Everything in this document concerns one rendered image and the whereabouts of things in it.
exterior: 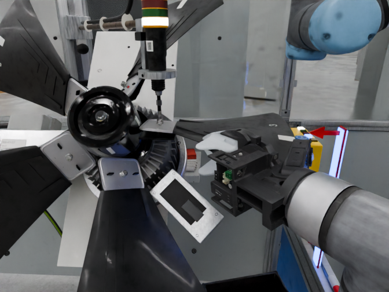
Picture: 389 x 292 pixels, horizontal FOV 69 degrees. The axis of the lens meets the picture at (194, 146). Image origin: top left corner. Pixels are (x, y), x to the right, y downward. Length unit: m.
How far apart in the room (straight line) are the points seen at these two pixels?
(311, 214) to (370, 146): 1.22
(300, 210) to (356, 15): 0.25
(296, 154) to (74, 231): 0.58
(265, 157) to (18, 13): 0.59
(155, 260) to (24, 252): 1.49
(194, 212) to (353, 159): 1.03
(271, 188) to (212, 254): 1.34
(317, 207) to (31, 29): 0.62
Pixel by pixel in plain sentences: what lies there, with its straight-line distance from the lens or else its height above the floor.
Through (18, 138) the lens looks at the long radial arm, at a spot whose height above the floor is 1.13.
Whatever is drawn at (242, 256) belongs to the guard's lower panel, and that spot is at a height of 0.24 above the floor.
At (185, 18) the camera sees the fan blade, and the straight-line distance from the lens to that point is 0.65.
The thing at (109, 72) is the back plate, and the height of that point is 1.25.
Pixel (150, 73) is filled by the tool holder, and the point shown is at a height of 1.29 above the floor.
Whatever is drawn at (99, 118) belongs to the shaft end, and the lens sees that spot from 0.53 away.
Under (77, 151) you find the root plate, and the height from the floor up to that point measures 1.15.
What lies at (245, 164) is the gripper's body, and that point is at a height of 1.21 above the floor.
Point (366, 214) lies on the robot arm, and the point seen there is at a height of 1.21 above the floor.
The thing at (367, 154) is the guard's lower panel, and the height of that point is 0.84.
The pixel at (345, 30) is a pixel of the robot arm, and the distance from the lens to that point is 0.43.
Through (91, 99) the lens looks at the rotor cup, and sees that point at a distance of 0.56.
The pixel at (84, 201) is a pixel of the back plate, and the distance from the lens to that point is 0.80.
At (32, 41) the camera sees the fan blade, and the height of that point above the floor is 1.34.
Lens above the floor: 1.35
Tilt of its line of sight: 21 degrees down
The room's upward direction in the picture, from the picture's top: straight up
